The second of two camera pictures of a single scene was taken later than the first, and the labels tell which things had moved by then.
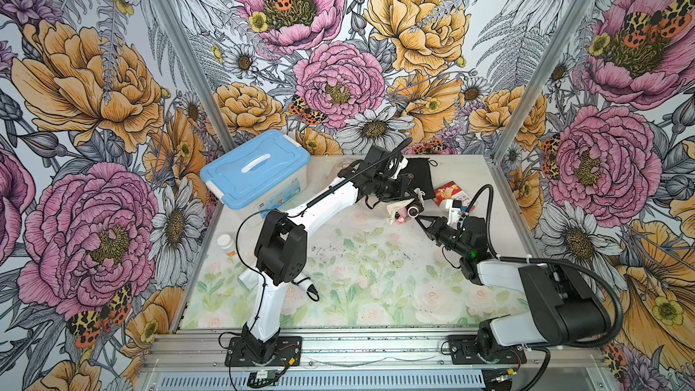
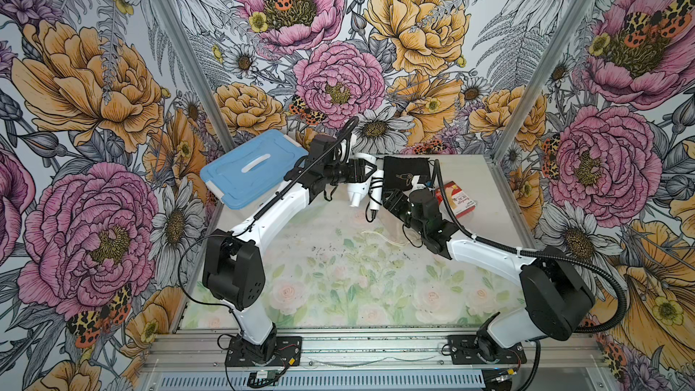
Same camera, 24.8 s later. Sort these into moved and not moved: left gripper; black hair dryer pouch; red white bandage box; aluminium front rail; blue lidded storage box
Moved: left gripper
Not moved: black hair dryer pouch; aluminium front rail; red white bandage box; blue lidded storage box
